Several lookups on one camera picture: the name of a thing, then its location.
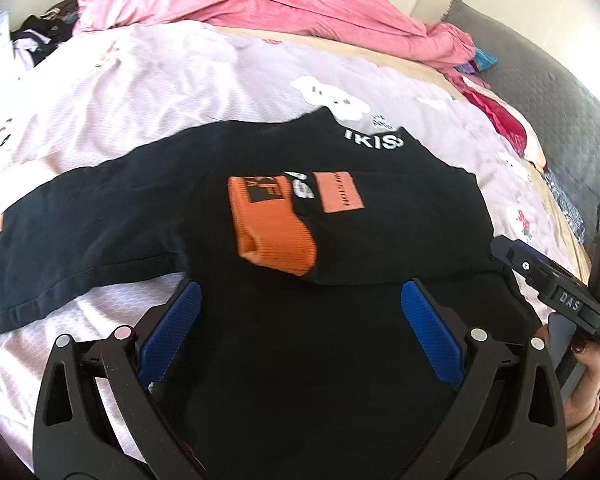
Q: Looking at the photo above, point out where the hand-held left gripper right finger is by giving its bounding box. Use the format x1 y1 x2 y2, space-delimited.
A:
395 277 568 480

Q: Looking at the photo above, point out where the colourful striped cloth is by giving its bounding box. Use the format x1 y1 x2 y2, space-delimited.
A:
455 46 502 77

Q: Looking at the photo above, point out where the red cloth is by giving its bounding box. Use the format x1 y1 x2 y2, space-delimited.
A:
459 79 547 167

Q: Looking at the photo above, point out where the person's right hand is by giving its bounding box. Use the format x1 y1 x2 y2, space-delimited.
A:
536 324 600 443

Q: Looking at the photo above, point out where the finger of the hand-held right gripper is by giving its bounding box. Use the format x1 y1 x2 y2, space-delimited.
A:
489 235 557 297

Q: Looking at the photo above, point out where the lilac bear printed blanket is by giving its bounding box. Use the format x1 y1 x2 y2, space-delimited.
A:
0 20 588 461

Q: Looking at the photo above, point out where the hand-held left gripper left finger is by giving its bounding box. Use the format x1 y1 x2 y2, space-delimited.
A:
32 280 203 480

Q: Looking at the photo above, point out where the grey quilted pillow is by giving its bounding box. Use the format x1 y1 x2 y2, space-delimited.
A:
440 0 600 241

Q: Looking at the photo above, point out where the dark blue patterned cloth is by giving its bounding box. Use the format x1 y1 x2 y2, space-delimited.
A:
544 169 588 243

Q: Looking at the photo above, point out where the black shirt with orange patches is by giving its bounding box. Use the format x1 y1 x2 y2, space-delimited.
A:
0 107 541 480

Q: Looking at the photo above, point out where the pile of dark clothes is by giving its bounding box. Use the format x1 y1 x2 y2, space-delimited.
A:
10 0 81 68

